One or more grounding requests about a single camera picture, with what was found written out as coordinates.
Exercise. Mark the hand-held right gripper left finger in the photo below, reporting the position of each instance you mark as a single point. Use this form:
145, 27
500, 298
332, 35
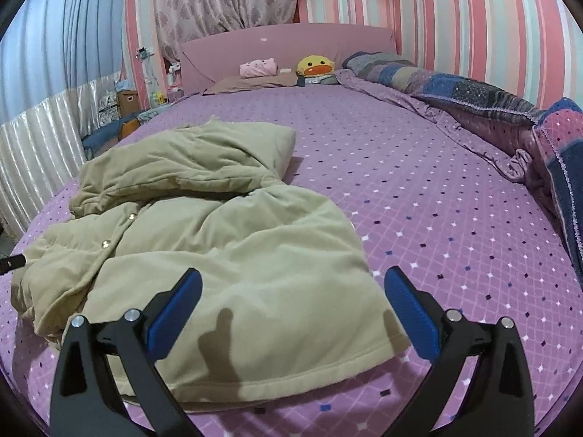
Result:
177, 309

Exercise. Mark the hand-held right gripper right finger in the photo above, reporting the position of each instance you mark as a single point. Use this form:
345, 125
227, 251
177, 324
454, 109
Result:
410, 309

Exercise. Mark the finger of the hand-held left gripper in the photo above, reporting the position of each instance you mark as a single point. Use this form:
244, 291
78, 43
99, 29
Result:
13, 262

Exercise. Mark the beige puffer jacket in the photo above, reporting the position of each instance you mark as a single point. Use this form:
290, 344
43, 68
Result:
255, 246

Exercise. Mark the purple dotted bed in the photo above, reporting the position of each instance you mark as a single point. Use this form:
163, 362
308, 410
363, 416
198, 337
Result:
410, 191

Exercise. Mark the silver pleated curtain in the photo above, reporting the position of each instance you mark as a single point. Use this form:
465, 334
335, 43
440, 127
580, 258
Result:
41, 145

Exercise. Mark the blue cloth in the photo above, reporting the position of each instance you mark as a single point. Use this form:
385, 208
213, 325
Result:
102, 135

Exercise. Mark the orange box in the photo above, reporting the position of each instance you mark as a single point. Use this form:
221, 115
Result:
130, 128

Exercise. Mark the white patterned bag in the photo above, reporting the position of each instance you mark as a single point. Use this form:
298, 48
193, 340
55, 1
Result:
108, 107

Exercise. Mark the cardboard box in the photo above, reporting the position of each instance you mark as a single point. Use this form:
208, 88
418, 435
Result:
127, 102

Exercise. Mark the yellow bottle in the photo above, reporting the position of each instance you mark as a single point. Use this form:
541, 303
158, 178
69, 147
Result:
158, 99

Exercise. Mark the patchwork quilt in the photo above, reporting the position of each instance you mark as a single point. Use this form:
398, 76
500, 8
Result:
478, 95

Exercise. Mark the blue pleated curtain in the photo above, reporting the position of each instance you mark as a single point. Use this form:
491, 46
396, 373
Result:
50, 32

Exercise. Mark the brown pillow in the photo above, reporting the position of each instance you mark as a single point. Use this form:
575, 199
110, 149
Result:
248, 84

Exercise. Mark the grey white cushion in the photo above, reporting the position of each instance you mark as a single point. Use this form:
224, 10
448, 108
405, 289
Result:
323, 80

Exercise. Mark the pink plush pillow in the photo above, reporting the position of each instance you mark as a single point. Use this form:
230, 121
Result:
258, 68

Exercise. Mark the yellow duck plush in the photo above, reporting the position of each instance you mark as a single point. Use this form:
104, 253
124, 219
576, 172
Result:
315, 66

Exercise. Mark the pink headboard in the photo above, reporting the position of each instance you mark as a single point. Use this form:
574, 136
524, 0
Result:
291, 43

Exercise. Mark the pink patterned curtain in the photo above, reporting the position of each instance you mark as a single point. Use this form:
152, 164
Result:
218, 0

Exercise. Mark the wall socket with plugs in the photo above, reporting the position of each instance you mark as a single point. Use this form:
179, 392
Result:
145, 53

